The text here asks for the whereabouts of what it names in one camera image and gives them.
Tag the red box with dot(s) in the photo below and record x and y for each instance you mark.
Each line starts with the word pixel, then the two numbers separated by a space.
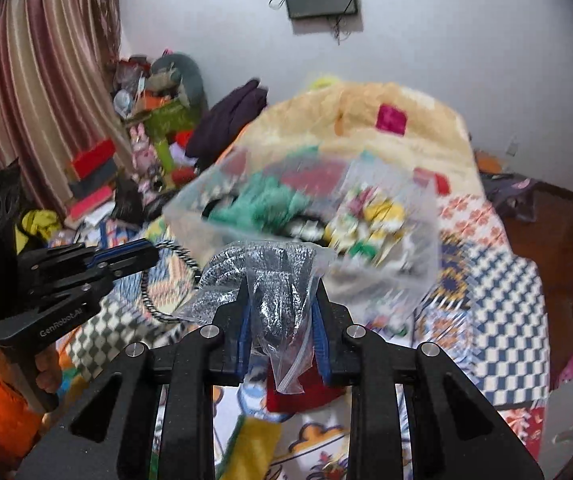
pixel 88 161

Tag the person's left hand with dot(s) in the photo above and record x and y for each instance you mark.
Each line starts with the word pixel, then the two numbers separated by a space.
pixel 49 376

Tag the dark purple garment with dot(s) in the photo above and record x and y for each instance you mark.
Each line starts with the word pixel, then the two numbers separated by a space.
pixel 224 122

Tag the green cardboard box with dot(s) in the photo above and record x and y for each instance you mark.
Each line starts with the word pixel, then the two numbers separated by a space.
pixel 171 118

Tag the grey plush toy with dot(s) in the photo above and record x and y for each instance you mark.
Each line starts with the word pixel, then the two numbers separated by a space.
pixel 177 71

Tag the green knitted glove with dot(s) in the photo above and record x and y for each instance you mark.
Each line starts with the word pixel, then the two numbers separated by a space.
pixel 263 204

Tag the patchwork patterned bedspread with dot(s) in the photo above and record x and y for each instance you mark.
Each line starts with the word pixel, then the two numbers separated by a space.
pixel 487 312

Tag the white wall socket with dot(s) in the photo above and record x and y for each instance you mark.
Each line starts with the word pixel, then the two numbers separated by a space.
pixel 512 148

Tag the red velvet gold pouch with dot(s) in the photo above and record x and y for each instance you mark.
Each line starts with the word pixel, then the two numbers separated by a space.
pixel 315 394

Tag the pink bunny toy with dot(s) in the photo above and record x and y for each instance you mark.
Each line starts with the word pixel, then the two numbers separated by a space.
pixel 144 156

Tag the clear plastic storage box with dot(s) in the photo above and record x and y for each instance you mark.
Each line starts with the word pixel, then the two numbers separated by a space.
pixel 374 295

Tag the floral fabric scrunchie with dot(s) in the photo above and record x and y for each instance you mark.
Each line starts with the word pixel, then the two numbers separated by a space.
pixel 371 228

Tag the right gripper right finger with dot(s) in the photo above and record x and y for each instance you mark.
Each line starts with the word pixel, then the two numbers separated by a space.
pixel 349 355

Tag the grey backpack on floor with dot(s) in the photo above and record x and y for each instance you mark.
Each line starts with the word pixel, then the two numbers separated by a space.
pixel 512 195

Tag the striped red beige curtain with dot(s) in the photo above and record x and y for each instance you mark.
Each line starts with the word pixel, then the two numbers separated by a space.
pixel 57 64

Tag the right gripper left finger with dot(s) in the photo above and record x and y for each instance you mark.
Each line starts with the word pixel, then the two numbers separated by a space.
pixel 214 355

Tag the beige fleece blanket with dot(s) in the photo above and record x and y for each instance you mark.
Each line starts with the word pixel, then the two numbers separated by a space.
pixel 402 126

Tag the pink slipper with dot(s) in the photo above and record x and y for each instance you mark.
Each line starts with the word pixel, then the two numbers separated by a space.
pixel 566 375

